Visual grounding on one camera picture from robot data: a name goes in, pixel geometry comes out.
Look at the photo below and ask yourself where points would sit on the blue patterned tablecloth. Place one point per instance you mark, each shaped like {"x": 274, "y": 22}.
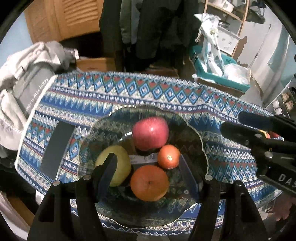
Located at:
{"x": 103, "y": 107}

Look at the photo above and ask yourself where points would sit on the white printed rice bag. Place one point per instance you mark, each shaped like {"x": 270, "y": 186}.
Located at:
{"x": 211, "y": 44}

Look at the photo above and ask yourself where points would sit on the pink red apple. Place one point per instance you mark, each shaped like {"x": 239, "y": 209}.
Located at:
{"x": 150, "y": 133}

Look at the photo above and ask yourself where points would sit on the yellow green pear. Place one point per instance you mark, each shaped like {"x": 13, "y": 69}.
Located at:
{"x": 124, "y": 166}

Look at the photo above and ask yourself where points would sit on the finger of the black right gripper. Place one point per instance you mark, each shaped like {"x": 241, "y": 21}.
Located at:
{"x": 261, "y": 122}
{"x": 240, "y": 134}

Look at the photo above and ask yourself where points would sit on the clear plastic bag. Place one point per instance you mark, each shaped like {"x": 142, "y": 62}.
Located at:
{"x": 237, "y": 73}

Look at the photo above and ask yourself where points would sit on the white decorated cabinet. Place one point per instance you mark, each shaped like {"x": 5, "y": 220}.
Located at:
{"x": 227, "y": 41}

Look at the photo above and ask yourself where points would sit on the orange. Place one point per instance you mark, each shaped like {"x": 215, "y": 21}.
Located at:
{"x": 149, "y": 183}

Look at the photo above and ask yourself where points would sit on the dark hanging clothes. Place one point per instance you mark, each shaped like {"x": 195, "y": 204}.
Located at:
{"x": 145, "y": 34}

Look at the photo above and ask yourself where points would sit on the grey shoe rack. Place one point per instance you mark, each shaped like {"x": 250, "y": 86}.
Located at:
{"x": 284, "y": 103}

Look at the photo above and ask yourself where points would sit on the grey clothes pile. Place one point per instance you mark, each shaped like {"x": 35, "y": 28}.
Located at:
{"x": 24, "y": 75}

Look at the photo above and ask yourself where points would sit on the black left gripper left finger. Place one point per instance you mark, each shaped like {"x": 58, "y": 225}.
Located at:
{"x": 53, "y": 220}

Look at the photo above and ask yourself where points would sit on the right hand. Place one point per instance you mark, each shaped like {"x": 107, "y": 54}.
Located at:
{"x": 281, "y": 208}

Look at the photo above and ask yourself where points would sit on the wooden louvered door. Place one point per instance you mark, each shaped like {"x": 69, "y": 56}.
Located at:
{"x": 57, "y": 20}

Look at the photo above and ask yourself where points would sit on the black rectangular pad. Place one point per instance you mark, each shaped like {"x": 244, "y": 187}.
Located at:
{"x": 56, "y": 149}

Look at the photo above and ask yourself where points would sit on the small orange tangerine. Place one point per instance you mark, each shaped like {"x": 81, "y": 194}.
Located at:
{"x": 168, "y": 157}

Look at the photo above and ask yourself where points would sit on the brown cardboard box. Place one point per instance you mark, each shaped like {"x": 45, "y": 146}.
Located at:
{"x": 96, "y": 64}

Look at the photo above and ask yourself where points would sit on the dark red apple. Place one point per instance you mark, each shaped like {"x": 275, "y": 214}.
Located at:
{"x": 273, "y": 134}

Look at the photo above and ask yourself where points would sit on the wooden shelf frame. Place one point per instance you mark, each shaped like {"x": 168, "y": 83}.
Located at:
{"x": 235, "y": 14}

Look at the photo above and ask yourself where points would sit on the teal cardboard box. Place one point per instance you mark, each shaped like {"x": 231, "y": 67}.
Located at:
{"x": 201, "y": 74}

